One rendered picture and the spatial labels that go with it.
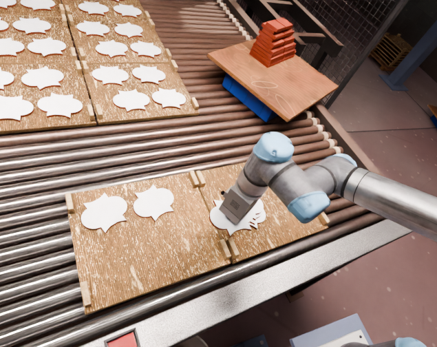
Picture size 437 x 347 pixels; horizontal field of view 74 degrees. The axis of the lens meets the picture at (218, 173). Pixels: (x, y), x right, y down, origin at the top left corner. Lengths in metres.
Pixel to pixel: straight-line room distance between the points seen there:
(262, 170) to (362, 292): 1.89
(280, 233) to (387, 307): 1.57
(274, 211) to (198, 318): 0.45
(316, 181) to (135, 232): 0.54
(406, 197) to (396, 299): 1.97
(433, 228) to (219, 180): 0.67
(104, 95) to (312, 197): 0.94
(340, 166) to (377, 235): 0.67
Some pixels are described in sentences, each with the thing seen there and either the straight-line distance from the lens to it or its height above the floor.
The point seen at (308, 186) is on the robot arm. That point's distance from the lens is 0.60.
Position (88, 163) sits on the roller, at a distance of 1.07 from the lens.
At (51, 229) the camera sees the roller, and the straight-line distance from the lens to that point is 0.96.
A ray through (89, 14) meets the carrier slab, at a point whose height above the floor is 0.94.
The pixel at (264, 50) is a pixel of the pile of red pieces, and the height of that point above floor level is 1.10.
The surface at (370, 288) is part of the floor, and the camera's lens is 2.47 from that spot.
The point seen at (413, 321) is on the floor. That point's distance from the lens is 2.62.
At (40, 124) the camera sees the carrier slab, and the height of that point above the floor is 0.94.
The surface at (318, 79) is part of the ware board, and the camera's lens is 1.66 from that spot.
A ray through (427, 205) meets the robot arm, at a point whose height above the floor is 1.43.
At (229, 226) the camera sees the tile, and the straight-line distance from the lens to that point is 0.81.
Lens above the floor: 1.76
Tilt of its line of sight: 49 degrees down
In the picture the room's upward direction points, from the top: 25 degrees clockwise
